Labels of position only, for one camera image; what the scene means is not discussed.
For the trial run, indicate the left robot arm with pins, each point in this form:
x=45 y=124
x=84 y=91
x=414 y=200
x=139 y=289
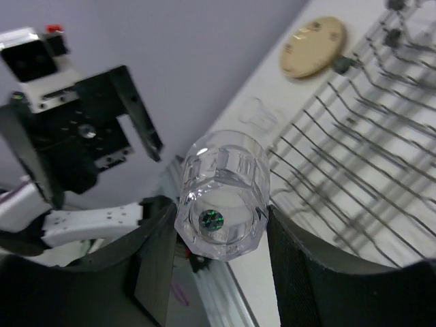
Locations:
x=30 y=226

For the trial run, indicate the grey wire dish rack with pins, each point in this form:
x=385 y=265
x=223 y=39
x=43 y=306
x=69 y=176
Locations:
x=356 y=166

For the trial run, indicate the clear glass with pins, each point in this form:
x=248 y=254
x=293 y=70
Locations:
x=260 y=115
x=223 y=208

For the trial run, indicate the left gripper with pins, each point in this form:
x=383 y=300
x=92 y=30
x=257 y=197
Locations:
x=67 y=147

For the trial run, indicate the aluminium mounting rail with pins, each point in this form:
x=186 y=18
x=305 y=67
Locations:
x=208 y=291

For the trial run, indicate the small cream plate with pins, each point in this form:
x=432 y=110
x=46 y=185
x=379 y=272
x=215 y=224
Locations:
x=313 y=47

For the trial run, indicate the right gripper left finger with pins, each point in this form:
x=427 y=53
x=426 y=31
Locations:
x=126 y=283

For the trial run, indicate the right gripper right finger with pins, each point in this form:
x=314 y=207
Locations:
x=318 y=284

